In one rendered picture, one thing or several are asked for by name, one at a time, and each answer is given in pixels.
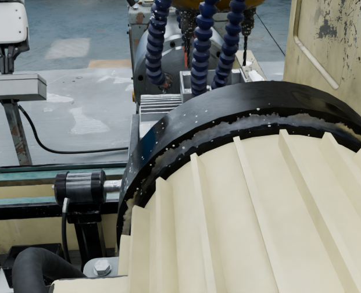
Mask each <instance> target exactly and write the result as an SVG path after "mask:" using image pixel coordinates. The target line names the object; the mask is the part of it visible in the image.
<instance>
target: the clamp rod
mask: <svg viewBox="0 0 361 293"><path fill-rule="evenodd" d="M121 181H122V180H110V181H104V192H120V187H121Z"/></svg>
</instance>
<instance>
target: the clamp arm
mask: <svg viewBox="0 0 361 293"><path fill-rule="evenodd" d="M139 125H140V114H132V115H131V124H130V137H129V144H128V157H127V162H128V160H129V157H130V156H131V154H132V153H133V151H134V150H135V147H136V146H137V145H138V143H139V141H140V131H139Z"/></svg>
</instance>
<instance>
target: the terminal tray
mask: <svg viewBox="0 0 361 293"><path fill-rule="evenodd" d="M235 70H238V72H234V71H235ZM185 72H187V73H188V74H184V73H185ZM214 75H216V72H215V70H208V75H207V78H208V80H207V92H208V91H211V90H212V89H211V83H212V81H213V78H214ZM244 78H245V77H244V74H243V72H242V70H241V69H231V73H230V76H229V77H228V83H227V84H226V86H228V85H232V84H236V83H245V82H246V79H244ZM188 89H191V71H182V72H180V92H181V101H182V104H183V103H185V102H187V101H188V100H190V99H192V95H191V93H192V92H191V91H187V90H188Z"/></svg>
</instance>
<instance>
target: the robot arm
mask: <svg viewBox="0 0 361 293"><path fill-rule="evenodd" d="M29 41H30V38H29V30H28V21H27V15H26V10H25V7H24V0H0V72H1V74H13V72H14V60H16V57H17V56H18V55H19V54H20V53H21V52H26V51H29V50H30V47H29ZM5 49H8V53H7V57H6V54H5Z"/></svg>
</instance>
